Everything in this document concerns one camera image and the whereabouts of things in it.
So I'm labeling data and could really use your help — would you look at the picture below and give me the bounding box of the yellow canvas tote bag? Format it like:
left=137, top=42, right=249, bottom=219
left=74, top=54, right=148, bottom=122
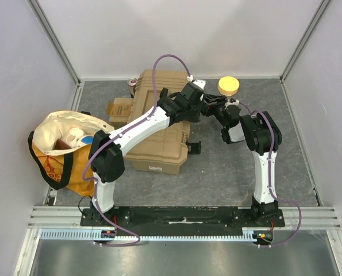
left=28, top=110, right=114, bottom=196

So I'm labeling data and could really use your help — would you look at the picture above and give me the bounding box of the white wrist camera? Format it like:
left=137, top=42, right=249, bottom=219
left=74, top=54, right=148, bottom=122
left=186, top=75, right=206, bottom=91
left=228, top=98, right=240, bottom=106

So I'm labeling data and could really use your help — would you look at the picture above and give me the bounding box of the tan plastic toolbox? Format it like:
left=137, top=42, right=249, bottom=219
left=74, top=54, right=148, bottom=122
left=125, top=69, right=203, bottom=175

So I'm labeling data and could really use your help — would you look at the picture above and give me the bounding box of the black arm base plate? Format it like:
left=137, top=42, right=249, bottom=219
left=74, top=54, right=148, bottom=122
left=80, top=205, right=286, bottom=231

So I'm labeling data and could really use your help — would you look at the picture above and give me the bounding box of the white paper roll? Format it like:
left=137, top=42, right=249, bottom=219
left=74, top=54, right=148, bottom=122
left=62, top=128, right=85, bottom=148

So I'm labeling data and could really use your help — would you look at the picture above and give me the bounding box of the red silver drink can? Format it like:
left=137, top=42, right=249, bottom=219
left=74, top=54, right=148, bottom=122
left=127, top=78, right=138, bottom=98

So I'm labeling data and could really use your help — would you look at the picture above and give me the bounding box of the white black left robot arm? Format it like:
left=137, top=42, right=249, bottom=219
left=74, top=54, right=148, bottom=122
left=88, top=80, right=206, bottom=226

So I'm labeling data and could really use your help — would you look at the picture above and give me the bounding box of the brown cardboard box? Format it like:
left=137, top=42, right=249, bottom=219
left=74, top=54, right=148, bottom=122
left=106, top=98, right=133, bottom=129

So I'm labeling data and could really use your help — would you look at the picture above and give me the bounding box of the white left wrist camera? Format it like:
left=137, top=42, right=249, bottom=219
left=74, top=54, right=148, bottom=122
left=186, top=75, right=206, bottom=91

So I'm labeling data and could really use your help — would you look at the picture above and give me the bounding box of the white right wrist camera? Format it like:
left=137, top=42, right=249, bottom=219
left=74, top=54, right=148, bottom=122
left=228, top=98, right=240, bottom=106

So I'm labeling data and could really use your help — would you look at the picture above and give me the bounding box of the grey slotted cable duct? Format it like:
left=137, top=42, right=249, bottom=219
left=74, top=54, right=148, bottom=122
left=40, top=228, right=255, bottom=241

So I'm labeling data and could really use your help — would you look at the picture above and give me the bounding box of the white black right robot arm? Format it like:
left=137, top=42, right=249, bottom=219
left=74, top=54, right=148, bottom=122
left=201, top=94, right=282, bottom=227

